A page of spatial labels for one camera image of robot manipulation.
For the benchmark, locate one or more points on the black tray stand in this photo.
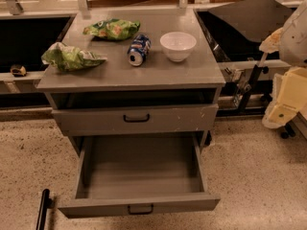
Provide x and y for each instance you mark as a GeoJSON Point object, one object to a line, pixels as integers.
{"type": "Point", "coordinates": [234, 33]}

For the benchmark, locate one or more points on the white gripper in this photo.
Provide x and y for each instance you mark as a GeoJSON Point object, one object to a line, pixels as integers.
{"type": "Point", "coordinates": [295, 40]}

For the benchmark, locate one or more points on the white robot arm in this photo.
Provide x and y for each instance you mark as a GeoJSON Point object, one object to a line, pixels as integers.
{"type": "Point", "coordinates": [290, 40]}

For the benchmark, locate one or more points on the blue soda can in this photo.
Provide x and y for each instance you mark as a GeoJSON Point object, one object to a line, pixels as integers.
{"type": "Point", "coordinates": [139, 49]}

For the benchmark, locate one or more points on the black bar on floor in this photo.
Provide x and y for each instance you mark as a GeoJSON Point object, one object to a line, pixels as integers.
{"type": "Point", "coordinates": [45, 204]}

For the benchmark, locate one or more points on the green jalapeno chip bag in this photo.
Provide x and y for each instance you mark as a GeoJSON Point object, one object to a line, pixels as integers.
{"type": "Point", "coordinates": [69, 58]}

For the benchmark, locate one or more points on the green chip bag rear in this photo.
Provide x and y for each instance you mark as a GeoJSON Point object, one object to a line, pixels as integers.
{"type": "Point", "coordinates": [113, 29]}

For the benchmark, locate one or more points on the black upper drawer handle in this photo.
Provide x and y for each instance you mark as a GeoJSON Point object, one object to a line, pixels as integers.
{"type": "Point", "coordinates": [143, 119]}

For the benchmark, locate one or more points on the white bowl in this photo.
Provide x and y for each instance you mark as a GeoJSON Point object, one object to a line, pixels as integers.
{"type": "Point", "coordinates": [177, 46]}

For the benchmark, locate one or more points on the open grey middle drawer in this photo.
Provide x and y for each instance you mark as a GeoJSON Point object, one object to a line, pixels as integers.
{"type": "Point", "coordinates": [116, 171]}

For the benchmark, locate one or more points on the small dark object on ledge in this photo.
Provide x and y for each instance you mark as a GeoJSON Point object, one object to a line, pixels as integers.
{"type": "Point", "coordinates": [18, 70]}

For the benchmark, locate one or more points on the black open drawer handle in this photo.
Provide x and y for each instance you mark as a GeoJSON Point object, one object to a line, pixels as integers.
{"type": "Point", "coordinates": [135, 210]}

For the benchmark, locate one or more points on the closed grey upper drawer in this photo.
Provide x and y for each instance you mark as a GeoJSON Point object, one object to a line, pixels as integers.
{"type": "Point", "coordinates": [108, 121]}

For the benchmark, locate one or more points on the grey drawer cabinet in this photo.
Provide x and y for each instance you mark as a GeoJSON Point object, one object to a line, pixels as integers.
{"type": "Point", "coordinates": [158, 81]}

